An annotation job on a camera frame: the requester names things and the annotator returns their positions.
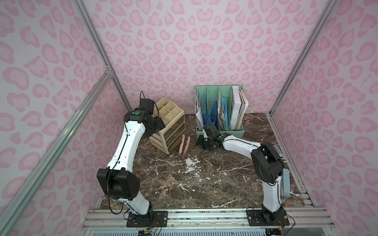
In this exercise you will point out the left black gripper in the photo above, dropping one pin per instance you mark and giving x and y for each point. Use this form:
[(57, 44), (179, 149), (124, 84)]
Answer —
[(159, 124)]

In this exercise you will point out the papers in rack left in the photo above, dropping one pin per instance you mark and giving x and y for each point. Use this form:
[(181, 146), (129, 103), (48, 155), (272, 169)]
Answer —
[(198, 111)]

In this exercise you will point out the pink knife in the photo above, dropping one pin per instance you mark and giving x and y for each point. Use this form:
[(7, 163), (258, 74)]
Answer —
[(187, 145), (182, 144)]

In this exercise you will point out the white book in rack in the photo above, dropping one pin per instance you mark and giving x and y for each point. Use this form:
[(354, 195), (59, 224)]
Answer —
[(235, 106)]

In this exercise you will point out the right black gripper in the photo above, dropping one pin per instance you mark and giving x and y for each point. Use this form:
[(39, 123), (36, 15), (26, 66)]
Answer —
[(206, 143)]

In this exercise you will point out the aluminium front rail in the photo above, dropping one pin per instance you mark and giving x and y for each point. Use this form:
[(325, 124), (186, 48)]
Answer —
[(212, 219)]

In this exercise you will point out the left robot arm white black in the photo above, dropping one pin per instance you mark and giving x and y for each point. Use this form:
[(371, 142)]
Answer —
[(117, 180)]

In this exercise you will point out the green file organizer rack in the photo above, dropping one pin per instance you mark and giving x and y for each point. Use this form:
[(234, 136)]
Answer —
[(210, 102)]

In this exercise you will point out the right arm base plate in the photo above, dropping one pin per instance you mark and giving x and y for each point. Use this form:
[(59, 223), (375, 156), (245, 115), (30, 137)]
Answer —
[(264, 217)]

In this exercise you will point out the beige desktop drawer organizer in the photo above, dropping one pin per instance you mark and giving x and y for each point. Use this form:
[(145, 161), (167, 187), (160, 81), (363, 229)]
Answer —
[(169, 138)]

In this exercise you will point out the grey blue calculator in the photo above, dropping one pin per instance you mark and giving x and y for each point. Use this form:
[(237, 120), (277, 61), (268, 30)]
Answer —
[(280, 153)]

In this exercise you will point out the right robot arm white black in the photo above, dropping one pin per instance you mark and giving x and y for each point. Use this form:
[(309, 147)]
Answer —
[(268, 164)]

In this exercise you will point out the blue folder in rack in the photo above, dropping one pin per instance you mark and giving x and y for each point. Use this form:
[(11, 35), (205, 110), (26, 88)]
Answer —
[(224, 118)]

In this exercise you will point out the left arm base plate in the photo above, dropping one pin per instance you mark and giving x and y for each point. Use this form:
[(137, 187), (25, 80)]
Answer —
[(146, 219)]

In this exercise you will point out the drawer with gold handle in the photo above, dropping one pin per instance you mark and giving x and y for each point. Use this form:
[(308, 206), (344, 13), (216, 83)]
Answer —
[(174, 148)]

